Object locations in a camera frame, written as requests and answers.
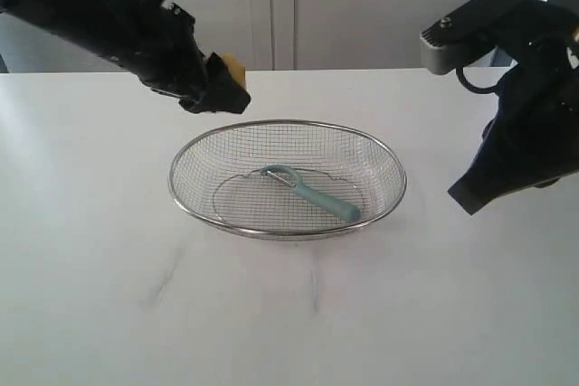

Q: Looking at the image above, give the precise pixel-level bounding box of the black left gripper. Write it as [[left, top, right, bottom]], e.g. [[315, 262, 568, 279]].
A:
[[108, 1, 252, 114]]

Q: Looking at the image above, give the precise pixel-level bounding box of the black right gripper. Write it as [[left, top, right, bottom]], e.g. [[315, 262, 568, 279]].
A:
[[448, 1, 578, 215]]

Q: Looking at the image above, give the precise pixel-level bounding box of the yellow lemon with sticker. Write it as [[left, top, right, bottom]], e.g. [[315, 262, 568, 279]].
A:
[[220, 53, 247, 89]]

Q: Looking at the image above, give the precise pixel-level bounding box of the teal handled peeler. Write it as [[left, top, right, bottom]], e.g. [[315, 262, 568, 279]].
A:
[[259, 165, 362, 223]]

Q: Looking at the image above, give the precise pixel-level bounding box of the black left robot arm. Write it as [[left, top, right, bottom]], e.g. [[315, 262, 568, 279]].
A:
[[1, 0, 251, 114]]

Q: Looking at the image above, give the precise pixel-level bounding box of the oval steel mesh basket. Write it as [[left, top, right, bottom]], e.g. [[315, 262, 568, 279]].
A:
[[168, 119, 407, 241]]

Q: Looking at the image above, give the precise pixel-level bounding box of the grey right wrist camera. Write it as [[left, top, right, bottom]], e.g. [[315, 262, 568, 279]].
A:
[[420, 0, 527, 75]]

